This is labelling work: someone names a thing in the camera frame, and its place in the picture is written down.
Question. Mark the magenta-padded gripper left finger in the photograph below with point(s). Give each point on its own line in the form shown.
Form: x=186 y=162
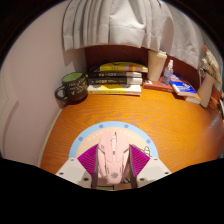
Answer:
x=87 y=160

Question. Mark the red notebook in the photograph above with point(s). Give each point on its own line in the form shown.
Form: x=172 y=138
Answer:
x=156 y=86

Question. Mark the white curtain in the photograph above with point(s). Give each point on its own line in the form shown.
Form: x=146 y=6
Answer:
x=116 y=23

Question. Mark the blue book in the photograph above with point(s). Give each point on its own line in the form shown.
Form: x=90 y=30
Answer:
x=182 y=86

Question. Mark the dark green-lined mug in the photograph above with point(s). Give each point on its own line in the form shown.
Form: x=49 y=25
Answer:
x=75 y=87

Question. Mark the round blue-rimmed mouse pad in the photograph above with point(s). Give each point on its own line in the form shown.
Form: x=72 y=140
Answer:
x=90 y=136

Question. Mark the yellow black book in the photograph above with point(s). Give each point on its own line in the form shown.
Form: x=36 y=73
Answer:
x=123 y=67

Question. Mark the white flower bouquet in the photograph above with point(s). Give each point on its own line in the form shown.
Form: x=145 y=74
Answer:
x=212 y=65

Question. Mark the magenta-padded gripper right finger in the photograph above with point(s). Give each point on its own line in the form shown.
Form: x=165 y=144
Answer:
x=139 y=160

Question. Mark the white ceramic vase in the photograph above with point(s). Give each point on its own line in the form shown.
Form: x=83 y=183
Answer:
x=206 y=91

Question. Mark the pink computer mouse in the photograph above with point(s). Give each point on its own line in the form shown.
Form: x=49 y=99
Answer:
x=113 y=156

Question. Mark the small clear bottle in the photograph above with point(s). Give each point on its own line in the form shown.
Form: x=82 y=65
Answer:
x=167 y=75

